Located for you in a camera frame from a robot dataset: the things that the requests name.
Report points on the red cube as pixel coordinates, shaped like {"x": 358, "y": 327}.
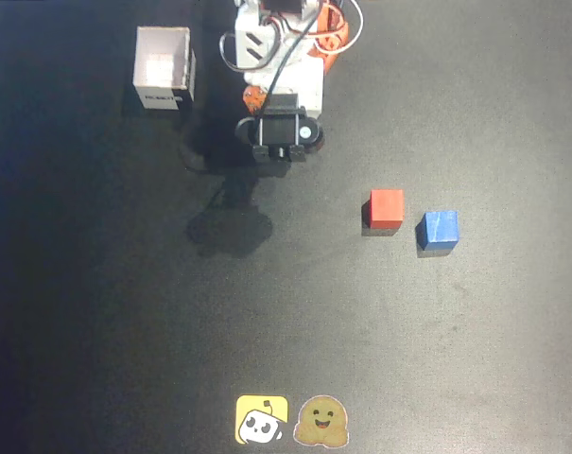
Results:
{"x": 387, "y": 208}

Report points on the white cardboard box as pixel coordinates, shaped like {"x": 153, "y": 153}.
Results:
{"x": 162, "y": 66}

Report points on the blue cube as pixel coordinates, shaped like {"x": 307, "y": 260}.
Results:
{"x": 439, "y": 229}

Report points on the black webcam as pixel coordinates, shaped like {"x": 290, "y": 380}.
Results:
{"x": 278, "y": 127}

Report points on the black table mat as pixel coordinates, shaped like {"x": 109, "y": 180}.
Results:
{"x": 125, "y": 284}

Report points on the yellow robot face sticker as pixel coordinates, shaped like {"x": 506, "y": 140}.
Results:
{"x": 261, "y": 419}

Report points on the hugging face emoji sticker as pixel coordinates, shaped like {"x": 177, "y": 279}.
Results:
{"x": 321, "y": 421}

